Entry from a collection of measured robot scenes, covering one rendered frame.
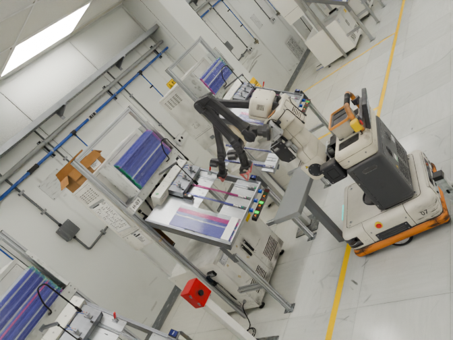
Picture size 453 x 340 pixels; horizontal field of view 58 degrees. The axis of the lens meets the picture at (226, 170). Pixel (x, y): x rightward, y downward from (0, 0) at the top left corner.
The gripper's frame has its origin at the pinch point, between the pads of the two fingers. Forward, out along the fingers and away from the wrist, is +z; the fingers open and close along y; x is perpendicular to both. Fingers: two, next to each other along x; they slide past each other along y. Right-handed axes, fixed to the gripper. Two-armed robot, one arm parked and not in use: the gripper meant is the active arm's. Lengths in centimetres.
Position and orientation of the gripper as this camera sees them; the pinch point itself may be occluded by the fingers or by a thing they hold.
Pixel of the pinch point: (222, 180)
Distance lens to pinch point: 345.3
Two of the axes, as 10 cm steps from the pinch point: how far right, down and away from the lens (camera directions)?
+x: 9.3, 2.1, -2.9
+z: 0.4, 7.5, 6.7
